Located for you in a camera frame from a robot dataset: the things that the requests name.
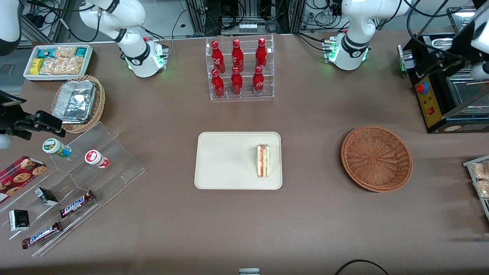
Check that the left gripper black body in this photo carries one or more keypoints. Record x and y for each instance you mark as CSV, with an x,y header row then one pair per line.
x,y
457,46

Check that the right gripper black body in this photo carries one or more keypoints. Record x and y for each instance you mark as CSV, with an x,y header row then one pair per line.
x,y
7,114

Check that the triangular sandwich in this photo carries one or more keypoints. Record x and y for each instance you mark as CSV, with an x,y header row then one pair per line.
x,y
263,160

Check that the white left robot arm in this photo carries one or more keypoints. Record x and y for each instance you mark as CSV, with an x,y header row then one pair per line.
x,y
357,23

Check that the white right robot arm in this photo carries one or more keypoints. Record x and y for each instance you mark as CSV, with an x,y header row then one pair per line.
x,y
133,15

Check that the aluminium foil tray stack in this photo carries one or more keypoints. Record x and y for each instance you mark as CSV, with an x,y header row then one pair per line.
x,y
74,101

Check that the light wicker basket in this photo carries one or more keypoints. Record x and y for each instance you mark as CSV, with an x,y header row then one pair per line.
x,y
100,103

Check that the grey metal tray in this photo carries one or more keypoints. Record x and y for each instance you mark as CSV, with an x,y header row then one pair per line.
x,y
468,163

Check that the brown round wicker basket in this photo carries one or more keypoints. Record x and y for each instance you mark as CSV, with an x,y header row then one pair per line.
x,y
376,158

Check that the cream rectangular plastic tray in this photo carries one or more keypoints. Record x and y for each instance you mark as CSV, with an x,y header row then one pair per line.
x,y
225,160

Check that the green lidded yogurt cup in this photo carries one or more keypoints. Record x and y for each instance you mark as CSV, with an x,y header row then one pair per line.
x,y
55,148

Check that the black machine with yellow panel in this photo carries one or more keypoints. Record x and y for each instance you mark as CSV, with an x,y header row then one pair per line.
x,y
429,103

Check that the yellow snack packet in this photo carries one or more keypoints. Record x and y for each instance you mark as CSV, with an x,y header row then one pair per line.
x,y
35,66

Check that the clear bag of crackers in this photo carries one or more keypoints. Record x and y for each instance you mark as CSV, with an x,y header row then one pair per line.
x,y
65,51
61,65

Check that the red strawberry yogurt cup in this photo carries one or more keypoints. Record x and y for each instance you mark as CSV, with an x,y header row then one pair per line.
x,y
95,158

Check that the red plaid cookie box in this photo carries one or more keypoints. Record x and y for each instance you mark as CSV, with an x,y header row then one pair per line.
x,y
21,175

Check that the teal snack packet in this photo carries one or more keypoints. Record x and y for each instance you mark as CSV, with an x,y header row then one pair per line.
x,y
81,51
44,52

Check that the white plastic snack bin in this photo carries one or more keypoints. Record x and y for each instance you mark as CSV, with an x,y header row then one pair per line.
x,y
89,63

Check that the small black-white carton upper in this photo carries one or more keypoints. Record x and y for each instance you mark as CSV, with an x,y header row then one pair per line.
x,y
46,196

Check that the small black-white carton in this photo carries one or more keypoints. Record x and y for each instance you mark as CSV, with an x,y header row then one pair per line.
x,y
46,196
19,220

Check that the clear acrylic stepped display stand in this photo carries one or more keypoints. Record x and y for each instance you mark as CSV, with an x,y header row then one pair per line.
x,y
114,168

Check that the Snickers chocolate bar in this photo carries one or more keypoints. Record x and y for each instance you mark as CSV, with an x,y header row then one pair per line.
x,y
76,203
42,235

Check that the small black-white carton lower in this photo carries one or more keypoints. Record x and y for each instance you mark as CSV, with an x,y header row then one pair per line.
x,y
19,220

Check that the clear bag of pastries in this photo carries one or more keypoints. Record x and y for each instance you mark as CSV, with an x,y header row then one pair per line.
x,y
483,189
480,170

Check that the red cola bottle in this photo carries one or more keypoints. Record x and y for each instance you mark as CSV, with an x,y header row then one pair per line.
x,y
237,55
217,57
261,53
258,82
237,84
217,86

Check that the clear acrylic bottle rack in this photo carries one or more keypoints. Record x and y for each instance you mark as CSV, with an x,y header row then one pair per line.
x,y
267,76

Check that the white power strip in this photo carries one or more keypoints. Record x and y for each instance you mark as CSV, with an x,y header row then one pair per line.
x,y
247,26

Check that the small grey device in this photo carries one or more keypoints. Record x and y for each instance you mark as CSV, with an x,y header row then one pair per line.
x,y
249,271

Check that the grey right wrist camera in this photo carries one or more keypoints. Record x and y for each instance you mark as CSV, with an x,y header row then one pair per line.
x,y
4,142

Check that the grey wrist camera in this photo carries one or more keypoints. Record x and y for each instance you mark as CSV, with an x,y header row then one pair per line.
x,y
4,142
480,71

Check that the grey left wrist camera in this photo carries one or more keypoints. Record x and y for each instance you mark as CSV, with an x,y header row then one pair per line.
x,y
480,71

